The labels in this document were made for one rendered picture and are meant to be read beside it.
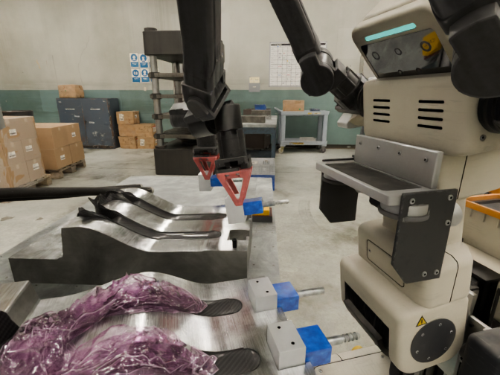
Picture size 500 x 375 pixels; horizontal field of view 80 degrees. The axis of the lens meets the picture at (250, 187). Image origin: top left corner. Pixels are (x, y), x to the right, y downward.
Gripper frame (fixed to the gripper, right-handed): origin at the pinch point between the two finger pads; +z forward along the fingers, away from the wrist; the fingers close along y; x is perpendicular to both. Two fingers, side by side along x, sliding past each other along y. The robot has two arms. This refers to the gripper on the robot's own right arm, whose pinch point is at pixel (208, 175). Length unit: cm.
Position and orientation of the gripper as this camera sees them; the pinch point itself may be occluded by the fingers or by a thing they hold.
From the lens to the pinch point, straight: 93.6
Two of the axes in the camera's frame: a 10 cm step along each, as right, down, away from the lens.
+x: 10.0, -0.1, -0.6
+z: 0.2, 9.6, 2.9
